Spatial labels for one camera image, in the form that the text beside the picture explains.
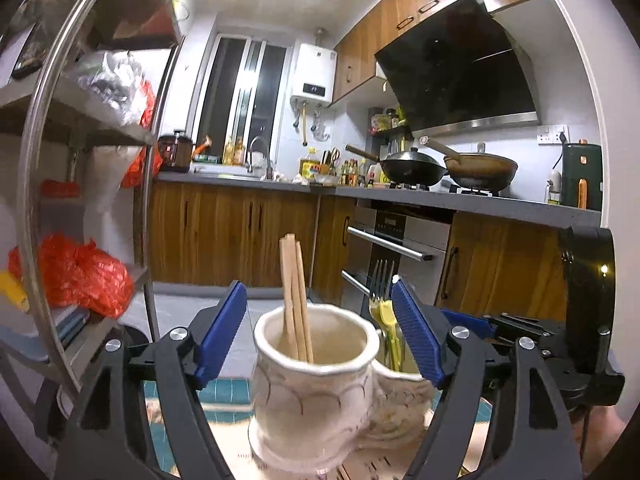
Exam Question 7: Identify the large red plastic bag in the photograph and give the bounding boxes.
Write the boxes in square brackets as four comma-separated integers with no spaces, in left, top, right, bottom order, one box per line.
[7,232,136,319]

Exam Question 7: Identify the wooden upper cabinets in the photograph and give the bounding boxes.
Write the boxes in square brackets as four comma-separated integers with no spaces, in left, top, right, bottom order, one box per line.
[332,0,552,107]

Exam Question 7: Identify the brown wok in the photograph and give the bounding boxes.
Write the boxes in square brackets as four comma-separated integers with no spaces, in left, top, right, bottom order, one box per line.
[419,137,519,192]

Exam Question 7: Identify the clear crumpled plastic bag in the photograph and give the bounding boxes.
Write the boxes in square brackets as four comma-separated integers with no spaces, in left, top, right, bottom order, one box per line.
[75,50,152,127]

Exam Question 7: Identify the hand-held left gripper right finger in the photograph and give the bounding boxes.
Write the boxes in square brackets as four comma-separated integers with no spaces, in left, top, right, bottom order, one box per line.
[391,276,583,480]

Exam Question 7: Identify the row of sauce bottles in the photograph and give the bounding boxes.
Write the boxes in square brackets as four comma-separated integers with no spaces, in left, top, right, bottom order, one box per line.
[340,157,382,189]

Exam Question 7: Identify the knife block with scissors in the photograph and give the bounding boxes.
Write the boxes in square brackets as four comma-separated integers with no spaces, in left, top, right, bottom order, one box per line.
[320,147,343,177]

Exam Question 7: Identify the yellow object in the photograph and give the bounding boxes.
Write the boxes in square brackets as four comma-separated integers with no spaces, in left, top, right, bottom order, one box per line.
[0,270,30,312]

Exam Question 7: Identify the white water heater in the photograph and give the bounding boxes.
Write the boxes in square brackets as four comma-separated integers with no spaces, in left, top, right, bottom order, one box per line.
[289,43,337,107]

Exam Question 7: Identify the printed teal-bordered tablecloth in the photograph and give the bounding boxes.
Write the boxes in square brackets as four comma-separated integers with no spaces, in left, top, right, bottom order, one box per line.
[142,377,493,480]

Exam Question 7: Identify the kitchen faucet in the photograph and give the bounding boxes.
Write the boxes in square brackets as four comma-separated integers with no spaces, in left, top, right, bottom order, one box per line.
[246,136,276,181]

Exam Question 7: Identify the white floral ceramic utensil holder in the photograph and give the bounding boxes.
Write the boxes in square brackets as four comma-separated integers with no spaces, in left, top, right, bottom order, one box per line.
[248,302,436,472]

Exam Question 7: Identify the kitchen window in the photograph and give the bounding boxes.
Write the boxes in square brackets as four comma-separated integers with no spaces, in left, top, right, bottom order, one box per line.
[191,32,294,163]

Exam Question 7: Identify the seasoning rack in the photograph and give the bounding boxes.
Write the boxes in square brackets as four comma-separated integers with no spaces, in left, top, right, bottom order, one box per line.
[368,106,414,142]

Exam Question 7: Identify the person's right hand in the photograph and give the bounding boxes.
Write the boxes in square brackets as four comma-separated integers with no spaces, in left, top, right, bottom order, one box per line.
[582,404,628,463]

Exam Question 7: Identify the yellow oil container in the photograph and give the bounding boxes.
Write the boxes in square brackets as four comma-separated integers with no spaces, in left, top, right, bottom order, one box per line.
[298,147,322,182]

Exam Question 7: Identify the wall power outlet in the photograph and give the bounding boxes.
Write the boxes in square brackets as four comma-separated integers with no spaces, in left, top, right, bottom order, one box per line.
[537,124,570,146]

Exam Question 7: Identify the cooking oil bottle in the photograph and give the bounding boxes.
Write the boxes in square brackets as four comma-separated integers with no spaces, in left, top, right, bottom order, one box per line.
[222,136,247,167]

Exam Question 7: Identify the metal fork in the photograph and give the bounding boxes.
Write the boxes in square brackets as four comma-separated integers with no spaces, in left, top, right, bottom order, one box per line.
[369,259,397,321]

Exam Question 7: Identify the metal shelf rack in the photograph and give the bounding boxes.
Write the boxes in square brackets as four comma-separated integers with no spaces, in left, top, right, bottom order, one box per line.
[0,0,187,461]

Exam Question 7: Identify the built-in steel oven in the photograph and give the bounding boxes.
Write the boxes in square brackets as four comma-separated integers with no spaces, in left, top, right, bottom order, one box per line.
[341,200,453,321]

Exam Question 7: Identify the white plastic bag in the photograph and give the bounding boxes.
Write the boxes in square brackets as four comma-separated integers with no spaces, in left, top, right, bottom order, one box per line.
[82,144,143,266]

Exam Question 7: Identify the black wok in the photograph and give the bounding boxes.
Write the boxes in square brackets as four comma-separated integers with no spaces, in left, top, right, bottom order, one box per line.
[345,144,450,187]

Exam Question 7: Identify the wooden cabinet beside oven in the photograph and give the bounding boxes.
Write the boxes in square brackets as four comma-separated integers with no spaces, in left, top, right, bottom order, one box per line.
[435,211,572,322]

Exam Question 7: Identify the black range hood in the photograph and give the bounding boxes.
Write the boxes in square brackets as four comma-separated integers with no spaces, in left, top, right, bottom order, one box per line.
[374,0,542,137]

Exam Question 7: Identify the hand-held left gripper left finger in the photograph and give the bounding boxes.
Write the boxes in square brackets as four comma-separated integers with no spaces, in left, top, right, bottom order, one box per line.
[55,280,249,480]

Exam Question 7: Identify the small red plastic bag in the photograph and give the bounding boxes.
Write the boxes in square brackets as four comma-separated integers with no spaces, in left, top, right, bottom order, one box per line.
[120,79,164,189]

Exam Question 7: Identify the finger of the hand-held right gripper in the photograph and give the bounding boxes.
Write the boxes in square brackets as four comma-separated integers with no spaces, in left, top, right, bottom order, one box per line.
[440,309,518,346]
[482,312,566,337]

